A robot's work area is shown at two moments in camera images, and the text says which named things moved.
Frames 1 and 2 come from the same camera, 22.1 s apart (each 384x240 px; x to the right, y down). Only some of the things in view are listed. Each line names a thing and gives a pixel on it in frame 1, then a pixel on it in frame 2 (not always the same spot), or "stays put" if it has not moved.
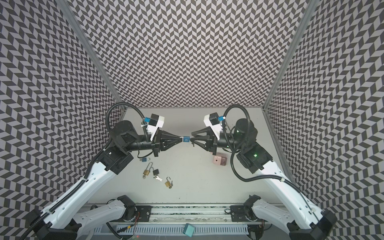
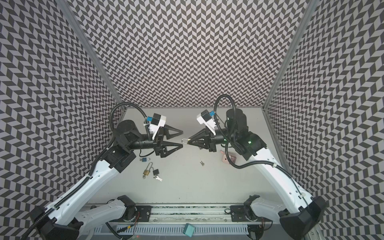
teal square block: x=188 y=230 stays put
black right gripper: x=214 y=141 stays put
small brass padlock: x=167 y=183 to x=189 y=141
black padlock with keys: x=155 y=173 stays put
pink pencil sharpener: x=221 y=160 to x=224 y=159
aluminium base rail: x=231 y=214 stays put
